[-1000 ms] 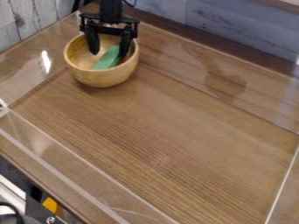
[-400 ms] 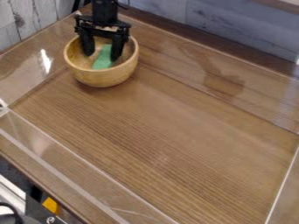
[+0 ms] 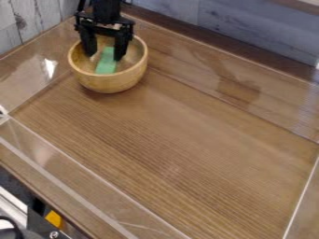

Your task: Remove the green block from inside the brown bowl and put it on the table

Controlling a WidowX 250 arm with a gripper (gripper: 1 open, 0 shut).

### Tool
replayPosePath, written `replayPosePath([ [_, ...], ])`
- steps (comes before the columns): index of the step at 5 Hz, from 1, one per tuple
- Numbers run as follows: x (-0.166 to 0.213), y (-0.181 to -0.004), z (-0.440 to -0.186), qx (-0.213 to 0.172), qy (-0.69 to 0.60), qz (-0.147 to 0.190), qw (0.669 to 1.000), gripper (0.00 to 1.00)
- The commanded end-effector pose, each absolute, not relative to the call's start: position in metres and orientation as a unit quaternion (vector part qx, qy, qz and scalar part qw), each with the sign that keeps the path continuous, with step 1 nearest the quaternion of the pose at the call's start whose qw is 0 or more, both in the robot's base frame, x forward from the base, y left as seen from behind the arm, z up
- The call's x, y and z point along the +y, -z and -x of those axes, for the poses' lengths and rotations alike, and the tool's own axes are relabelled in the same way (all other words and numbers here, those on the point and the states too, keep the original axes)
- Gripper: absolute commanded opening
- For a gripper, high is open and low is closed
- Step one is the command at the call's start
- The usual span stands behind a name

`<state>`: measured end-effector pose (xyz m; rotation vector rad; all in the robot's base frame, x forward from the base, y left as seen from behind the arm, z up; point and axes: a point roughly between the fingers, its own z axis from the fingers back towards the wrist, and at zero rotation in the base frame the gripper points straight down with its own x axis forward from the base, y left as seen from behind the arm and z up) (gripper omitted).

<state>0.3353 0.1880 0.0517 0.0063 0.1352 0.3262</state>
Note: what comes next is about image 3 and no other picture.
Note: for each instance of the brown wooden bowl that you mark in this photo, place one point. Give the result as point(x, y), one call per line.
point(130, 68)

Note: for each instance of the yellow label block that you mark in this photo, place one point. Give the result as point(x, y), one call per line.
point(55, 219)

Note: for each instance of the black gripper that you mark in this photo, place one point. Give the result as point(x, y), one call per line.
point(99, 17)

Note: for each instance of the black device with screw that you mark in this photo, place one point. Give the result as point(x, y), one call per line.
point(39, 225)

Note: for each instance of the green rectangular block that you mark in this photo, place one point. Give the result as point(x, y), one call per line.
point(107, 64)

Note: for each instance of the clear acrylic tray wall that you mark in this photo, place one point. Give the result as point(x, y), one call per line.
point(91, 203)

